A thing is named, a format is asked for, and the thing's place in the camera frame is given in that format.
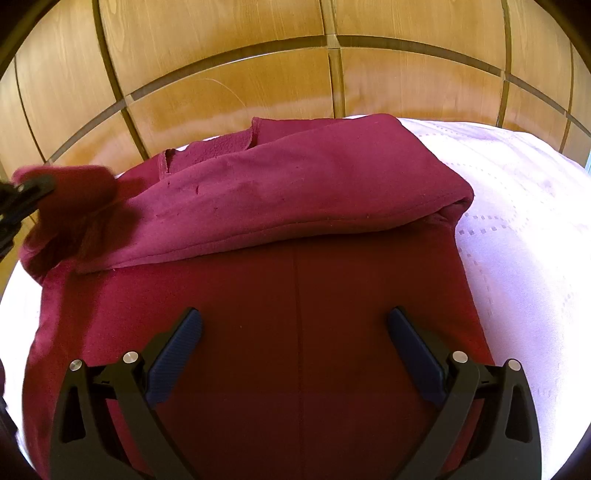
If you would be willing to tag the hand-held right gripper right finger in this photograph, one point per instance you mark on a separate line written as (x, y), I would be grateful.
(413, 350)

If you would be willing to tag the wooden panelled headboard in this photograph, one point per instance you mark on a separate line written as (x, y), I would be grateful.
(258, 69)

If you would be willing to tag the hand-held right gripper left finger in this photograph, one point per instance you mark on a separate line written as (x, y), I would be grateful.
(178, 351)

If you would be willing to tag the white quilted bedspread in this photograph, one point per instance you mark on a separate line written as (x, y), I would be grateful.
(517, 240)

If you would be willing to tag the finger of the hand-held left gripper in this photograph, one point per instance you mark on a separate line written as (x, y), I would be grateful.
(23, 196)

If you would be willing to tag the maroon fleece garment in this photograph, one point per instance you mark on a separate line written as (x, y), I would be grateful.
(286, 286)

